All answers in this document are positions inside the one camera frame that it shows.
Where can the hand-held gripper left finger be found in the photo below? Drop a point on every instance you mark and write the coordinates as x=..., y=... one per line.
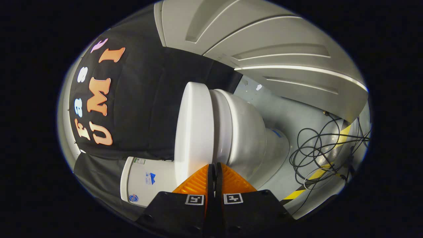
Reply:
x=185, y=215

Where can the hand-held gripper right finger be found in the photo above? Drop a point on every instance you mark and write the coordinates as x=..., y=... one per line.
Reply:
x=244, y=215

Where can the white toilet lid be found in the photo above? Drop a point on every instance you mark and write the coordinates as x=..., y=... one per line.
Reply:
x=195, y=132

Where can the white toilet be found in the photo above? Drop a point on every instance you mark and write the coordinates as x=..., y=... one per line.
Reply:
x=248, y=132

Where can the white toilet seat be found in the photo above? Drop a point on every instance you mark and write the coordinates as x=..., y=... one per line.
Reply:
x=223, y=125

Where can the yellow black floor tape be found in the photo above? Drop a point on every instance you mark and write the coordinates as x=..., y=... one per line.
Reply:
x=319, y=172

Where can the black backdrop cloth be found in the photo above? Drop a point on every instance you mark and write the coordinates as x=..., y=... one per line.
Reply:
x=145, y=99

